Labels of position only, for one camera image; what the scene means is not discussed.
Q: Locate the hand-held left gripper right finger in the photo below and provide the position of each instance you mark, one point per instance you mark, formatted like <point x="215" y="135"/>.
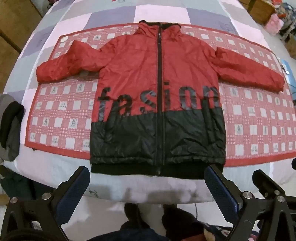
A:
<point x="222" y="193"/>

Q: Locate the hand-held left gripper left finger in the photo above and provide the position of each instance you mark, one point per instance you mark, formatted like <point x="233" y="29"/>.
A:
<point x="71" y="194"/>

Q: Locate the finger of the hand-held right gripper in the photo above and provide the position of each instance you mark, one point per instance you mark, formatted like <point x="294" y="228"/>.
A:
<point x="266" y="183"/>

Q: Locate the red and black hooded jacket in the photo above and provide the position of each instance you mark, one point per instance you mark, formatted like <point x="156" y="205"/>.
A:
<point x="143" y="69"/>

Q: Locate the dark slipper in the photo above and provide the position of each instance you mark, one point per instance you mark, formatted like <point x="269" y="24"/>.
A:
<point x="136" y="216"/>
<point x="180" y="220"/>

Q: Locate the red checked mat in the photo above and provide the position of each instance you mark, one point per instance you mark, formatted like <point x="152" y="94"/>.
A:
<point x="62" y="111"/>

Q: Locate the grey and black garment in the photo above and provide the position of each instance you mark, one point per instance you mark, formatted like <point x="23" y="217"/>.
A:
<point x="11" y="129"/>

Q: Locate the blue flat object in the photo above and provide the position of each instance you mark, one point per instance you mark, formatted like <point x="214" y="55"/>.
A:
<point x="286" y="67"/>

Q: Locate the pink bag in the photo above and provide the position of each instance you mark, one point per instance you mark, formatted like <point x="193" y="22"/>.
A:
<point x="275" y="24"/>

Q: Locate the wooden cabinet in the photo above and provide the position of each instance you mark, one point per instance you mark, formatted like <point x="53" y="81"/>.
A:
<point x="263" y="9"/>

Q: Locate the pink and purple patchwork bedsheet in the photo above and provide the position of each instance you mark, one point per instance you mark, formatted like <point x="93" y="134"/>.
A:
<point x="111" y="16"/>

